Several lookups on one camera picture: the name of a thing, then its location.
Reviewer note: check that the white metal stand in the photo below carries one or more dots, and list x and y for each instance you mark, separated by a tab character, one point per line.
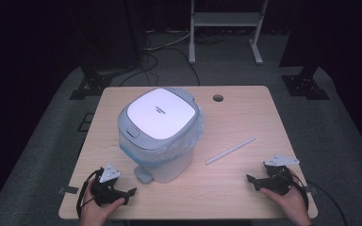
224	19

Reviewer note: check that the black stand base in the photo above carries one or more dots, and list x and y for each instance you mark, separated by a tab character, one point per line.
304	86
89	86

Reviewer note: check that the person's left hand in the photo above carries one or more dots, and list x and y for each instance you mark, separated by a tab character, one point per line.
95	215

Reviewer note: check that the white plastic straw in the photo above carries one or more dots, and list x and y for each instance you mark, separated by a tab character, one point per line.
231	150

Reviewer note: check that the dark floor outlet cover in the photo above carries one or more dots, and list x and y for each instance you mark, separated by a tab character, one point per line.
85	122

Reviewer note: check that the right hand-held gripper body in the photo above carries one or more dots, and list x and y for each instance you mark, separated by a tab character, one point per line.
278	182

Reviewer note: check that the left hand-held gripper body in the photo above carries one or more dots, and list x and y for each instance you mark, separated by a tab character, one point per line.
109	173

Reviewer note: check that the white and grey pedal trash can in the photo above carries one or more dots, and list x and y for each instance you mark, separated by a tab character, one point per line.
161	114

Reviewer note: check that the grey tape strip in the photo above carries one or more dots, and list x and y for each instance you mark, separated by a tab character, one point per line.
69	190
311	189

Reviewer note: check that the clear blue plastic bin liner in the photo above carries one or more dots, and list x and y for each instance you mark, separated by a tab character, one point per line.
157	155

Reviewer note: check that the person's right hand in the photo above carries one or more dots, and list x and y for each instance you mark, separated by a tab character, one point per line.
293	204

